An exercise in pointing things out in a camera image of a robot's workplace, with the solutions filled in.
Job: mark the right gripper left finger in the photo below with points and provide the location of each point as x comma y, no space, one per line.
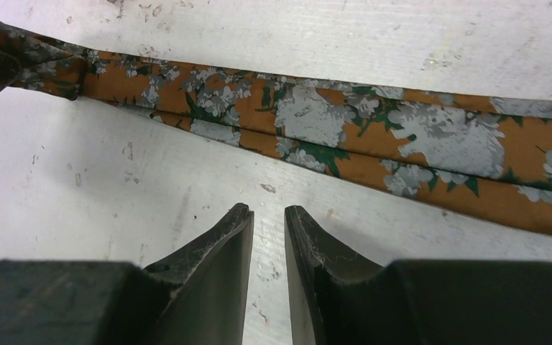
195,295

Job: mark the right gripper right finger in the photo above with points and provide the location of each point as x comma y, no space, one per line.
338,296

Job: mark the orange grey floral tie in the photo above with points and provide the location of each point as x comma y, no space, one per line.
486,157

